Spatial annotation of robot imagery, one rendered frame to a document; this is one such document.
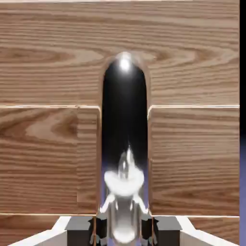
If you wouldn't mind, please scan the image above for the curved shiny metal handle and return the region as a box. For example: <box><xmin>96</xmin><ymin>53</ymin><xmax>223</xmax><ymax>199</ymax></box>
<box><xmin>96</xmin><ymin>51</ymin><xmax>153</xmax><ymax>246</ymax></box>

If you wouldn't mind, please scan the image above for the light wood cabinet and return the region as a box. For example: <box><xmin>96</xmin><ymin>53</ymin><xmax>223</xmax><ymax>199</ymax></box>
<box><xmin>0</xmin><ymin>0</ymin><xmax>240</xmax><ymax>246</ymax></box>

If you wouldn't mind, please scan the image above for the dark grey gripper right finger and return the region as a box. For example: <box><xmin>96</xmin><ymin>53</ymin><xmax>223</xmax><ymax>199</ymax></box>
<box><xmin>151</xmin><ymin>215</ymin><xmax>240</xmax><ymax>246</ymax></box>

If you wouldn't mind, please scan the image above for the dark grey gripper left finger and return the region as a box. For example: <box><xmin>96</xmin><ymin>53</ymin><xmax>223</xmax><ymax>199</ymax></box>
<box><xmin>7</xmin><ymin>215</ymin><xmax>96</xmax><ymax>246</ymax></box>

